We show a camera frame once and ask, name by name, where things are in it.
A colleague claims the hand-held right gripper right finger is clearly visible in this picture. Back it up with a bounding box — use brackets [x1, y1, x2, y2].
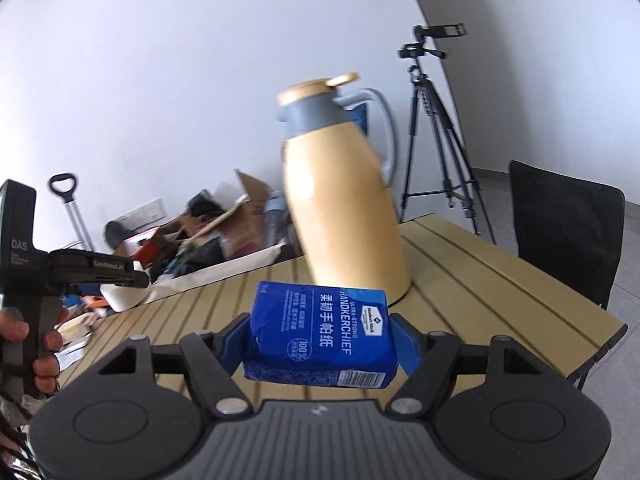
[387, 312, 543, 417]

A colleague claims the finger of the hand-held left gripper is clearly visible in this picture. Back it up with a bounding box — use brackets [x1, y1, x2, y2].
[69, 270, 151, 290]

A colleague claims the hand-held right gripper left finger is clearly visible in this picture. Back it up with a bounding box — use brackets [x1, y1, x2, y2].
[97, 312, 251, 417]

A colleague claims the blue tissue packet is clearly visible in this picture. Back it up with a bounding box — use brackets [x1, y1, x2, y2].
[243, 281, 401, 389]

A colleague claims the person's left hand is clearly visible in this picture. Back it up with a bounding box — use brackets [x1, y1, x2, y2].
[0, 308, 64, 396]

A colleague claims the yellow green medicine box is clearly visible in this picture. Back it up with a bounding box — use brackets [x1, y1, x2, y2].
[59, 316, 96, 343]

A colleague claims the khaki folding table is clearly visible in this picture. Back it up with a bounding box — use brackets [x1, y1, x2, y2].
[50, 213, 628, 411]

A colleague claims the black boxy device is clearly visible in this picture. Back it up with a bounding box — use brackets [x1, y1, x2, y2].
[187, 191, 221, 216]

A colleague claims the open brown cardboard box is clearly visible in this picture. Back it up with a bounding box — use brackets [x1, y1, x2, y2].
[175, 170, 273, 261]

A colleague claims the grey water bottle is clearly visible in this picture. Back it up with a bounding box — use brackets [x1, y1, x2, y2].
[264, 192, 286, 251]

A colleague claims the yellow thermos jug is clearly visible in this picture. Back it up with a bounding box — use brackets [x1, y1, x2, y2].
[276, 72, 413, 301]

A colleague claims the black folding chair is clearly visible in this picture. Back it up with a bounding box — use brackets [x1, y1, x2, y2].
[508, 160, 626, 311]

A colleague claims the black tripod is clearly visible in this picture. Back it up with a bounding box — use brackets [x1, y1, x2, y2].
[398, 57, 497, 246]

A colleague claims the black phone clamp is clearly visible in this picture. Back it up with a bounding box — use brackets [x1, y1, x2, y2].
[412, 22, 469, 41]

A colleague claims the black wagon pull handle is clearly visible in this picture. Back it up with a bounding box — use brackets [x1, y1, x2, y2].
[48, 173, 96, 251]

